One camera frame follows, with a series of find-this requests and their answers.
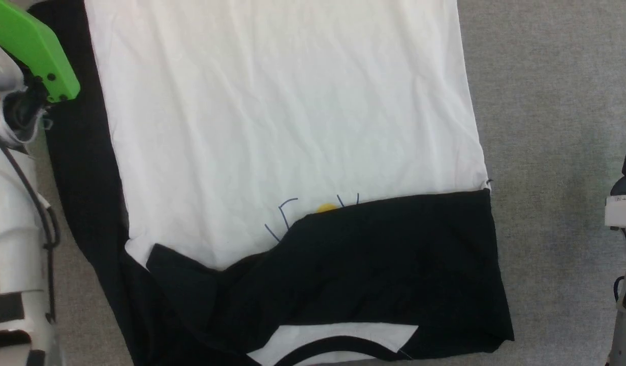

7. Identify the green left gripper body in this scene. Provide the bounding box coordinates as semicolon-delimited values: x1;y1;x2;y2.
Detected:
0;0;81;104

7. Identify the white and black t-shirt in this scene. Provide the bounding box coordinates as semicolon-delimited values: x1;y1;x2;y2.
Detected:
27;0;515;366

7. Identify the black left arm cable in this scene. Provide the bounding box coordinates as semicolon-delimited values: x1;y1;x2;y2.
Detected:
0;122;60;326

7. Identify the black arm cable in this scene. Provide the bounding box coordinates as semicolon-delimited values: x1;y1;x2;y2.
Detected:
612;274;626;307
0;122;60;326

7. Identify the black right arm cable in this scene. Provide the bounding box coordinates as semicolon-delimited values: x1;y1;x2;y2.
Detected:
612;274;626;307

